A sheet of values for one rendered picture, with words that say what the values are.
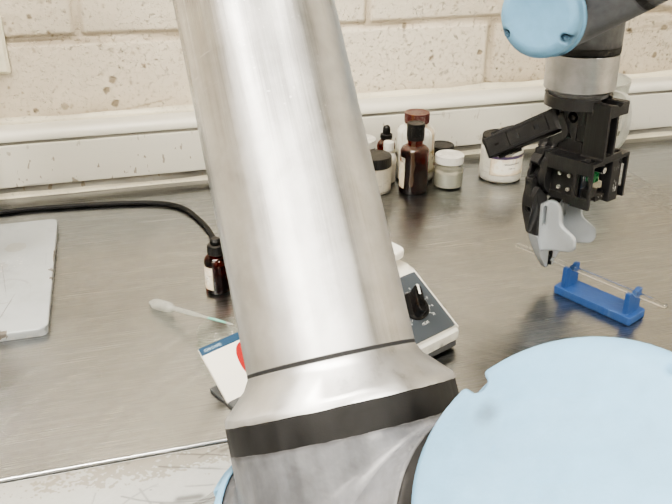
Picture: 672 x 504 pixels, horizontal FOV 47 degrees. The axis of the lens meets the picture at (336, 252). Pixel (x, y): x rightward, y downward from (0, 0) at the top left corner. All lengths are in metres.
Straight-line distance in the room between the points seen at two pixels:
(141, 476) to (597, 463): 0.48
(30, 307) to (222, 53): 0.59
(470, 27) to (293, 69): 1.01
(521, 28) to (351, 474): 0.49
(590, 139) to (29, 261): 0.68
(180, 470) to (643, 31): 1.17
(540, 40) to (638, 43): 0.84
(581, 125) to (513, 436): 0.63
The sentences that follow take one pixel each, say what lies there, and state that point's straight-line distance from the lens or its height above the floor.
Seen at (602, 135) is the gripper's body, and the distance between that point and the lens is 0.86.
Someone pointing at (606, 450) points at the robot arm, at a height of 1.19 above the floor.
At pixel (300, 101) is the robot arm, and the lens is 0.37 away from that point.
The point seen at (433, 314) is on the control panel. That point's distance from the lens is 0.80.
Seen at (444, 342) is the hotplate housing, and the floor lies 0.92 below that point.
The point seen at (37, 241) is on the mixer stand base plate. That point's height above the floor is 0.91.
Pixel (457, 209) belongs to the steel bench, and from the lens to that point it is 1.15.
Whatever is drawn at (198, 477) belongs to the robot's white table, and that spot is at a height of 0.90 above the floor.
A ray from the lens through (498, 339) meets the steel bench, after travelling 0.85.
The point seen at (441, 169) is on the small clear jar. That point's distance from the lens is 1.21.
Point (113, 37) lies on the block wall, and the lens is 1.24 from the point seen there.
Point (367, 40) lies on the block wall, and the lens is 1.31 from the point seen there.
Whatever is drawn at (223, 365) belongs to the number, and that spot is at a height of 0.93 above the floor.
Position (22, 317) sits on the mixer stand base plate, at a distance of 0.91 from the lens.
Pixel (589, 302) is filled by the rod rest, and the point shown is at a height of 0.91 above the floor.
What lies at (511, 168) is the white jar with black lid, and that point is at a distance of 1.26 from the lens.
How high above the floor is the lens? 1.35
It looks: 26 degrees down
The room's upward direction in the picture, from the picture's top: straight up
